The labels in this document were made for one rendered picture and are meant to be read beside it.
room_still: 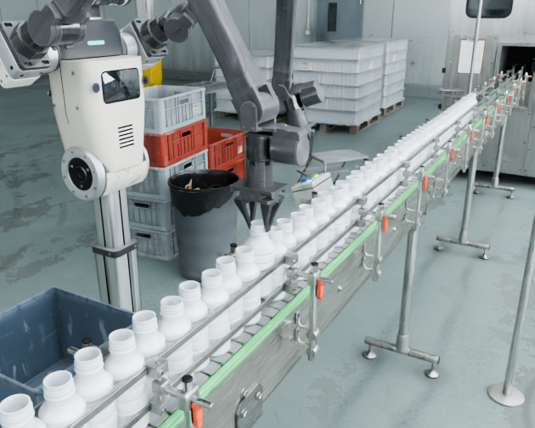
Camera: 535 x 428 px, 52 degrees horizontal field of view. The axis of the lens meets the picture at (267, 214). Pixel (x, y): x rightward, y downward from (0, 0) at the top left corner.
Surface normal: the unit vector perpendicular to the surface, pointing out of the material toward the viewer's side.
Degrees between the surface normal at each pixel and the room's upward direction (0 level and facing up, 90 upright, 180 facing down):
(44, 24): 90
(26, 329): 90
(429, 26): 90
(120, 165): 90
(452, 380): 0
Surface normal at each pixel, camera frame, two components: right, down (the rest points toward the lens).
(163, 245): -0.40, 0.32
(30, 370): 0.87, 0.17
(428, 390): 0.00, -0.94
